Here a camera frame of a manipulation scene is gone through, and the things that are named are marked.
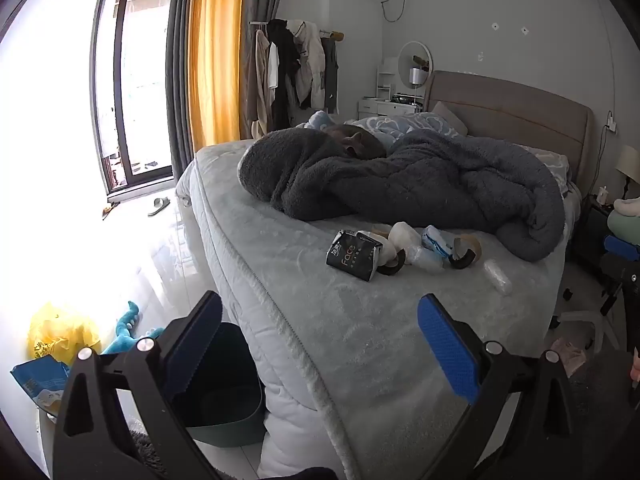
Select beige upholstered headboard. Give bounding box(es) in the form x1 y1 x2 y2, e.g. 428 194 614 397
424 70 596 202

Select dark grey fleece blanket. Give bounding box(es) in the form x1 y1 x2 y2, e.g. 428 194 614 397
238 127 566 262

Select clothes rack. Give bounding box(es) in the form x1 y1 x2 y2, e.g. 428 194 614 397
249 19 346 131

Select grey pillow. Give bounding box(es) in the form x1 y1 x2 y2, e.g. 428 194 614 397
432 101 469 137

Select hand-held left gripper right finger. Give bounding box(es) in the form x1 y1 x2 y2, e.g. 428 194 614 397
417 294 591 480

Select blue plastic packet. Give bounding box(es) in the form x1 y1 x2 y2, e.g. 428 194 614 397
11 355 72 414

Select green white plush toy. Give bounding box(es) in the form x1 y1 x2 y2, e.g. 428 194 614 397
605 197 640 237

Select grey shaggy rug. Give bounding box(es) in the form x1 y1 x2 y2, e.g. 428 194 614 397
127 430 167 477

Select black tissue packet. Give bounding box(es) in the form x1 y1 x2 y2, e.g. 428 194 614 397
326 230 384 282

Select bedside table lamp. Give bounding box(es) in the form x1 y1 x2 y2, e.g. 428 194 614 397
614 145 640 202

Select blue white wipe packet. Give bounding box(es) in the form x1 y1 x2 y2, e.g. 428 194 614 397
421 225 454 257

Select brown cardboard tape roll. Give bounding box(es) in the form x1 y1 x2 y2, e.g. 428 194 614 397
448 234 482 270

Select round white mirror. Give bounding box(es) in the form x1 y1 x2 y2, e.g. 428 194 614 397
397 41 434 89

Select white desktop shelf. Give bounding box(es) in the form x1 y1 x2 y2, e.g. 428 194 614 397
375 57 401 101

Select yellow plastic bag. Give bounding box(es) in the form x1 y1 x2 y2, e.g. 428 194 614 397
27 302 102 362

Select air conditioner power cable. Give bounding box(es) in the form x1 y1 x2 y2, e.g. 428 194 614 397
381 0 414 24

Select dark hanging pants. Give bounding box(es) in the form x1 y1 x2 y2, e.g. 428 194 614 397
320 35 340 114

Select clear plastic bottle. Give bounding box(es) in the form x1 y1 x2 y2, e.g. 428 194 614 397
482 259 514 295

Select grey curtain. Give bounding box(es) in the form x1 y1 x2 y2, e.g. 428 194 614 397
165 0 201 181
242 0 281 136

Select white patterned pillow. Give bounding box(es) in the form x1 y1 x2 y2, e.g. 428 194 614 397
515 144 572 197

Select brown cat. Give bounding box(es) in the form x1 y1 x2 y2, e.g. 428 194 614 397
325 124 387 159

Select black crescent hair clip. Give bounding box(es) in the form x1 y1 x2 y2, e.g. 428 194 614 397
376 247 407 277

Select white hanging jacket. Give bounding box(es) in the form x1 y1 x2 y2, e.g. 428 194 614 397
287 20 327 109

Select yellow curtain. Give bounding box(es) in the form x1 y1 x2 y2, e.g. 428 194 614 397
187 0 248 148

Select black framed sliding glass door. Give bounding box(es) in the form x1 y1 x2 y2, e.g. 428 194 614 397
92 0 181 196

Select dark nightstand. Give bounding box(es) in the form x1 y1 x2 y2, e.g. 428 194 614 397
581 195 617 262

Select dark green trash bin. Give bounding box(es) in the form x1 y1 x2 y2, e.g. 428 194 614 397
184 322 265 446

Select blue plush toy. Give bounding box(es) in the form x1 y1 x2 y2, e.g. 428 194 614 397
101 301 167 357

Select white dresser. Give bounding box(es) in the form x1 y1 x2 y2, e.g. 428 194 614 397
357 95 426 122

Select clear plastic wrapper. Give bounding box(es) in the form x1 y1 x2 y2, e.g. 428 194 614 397
405 245 446 274

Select blue patterned quilt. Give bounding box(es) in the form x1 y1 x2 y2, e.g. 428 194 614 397
306 110 468 150

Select white crumpled tissue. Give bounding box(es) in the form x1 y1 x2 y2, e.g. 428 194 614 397
389 221 425 257

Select beige hanging coat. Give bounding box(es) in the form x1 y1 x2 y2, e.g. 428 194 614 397
250 29 274 137

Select black hanging garment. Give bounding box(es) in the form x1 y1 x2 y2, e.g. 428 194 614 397
267 19 302 131

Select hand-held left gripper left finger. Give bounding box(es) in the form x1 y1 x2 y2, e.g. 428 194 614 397
52 290 223 480

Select bed with grey mattress cover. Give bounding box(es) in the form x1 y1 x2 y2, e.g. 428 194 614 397
175 139 576 480

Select pink cloth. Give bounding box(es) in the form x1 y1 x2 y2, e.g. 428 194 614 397
550 337 587 377

